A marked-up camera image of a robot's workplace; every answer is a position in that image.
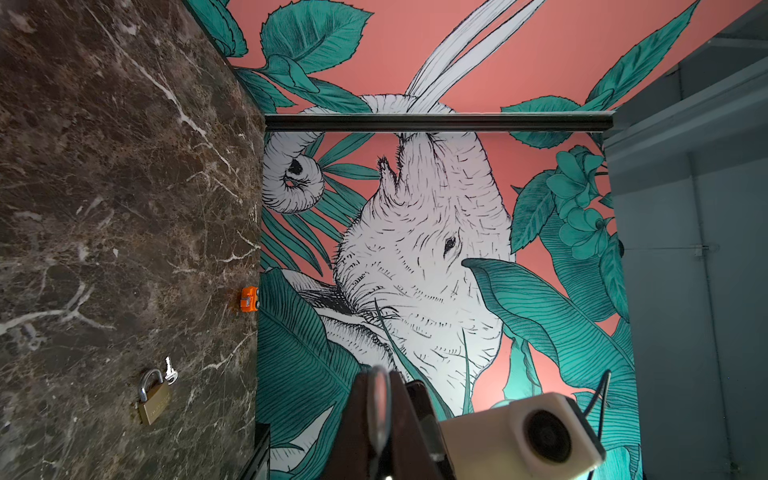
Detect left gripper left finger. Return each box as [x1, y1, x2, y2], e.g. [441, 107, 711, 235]
[320, 372, 371, 480]

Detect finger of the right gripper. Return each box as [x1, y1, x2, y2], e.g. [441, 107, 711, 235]
[405, 380, 456, 480]

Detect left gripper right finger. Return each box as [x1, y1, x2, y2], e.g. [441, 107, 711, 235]
[389, 371, 441, 480]

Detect brass padlock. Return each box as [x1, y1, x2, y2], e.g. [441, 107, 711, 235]
[138, 356, 178, 425]

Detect blue padlock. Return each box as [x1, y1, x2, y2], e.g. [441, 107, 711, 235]
[366, 365, 392, 479]

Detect orange toy car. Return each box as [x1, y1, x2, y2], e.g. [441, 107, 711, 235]
[240, 286, 259, 313]

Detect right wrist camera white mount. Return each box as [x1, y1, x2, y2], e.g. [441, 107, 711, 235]
[439, 393, 606, 480]

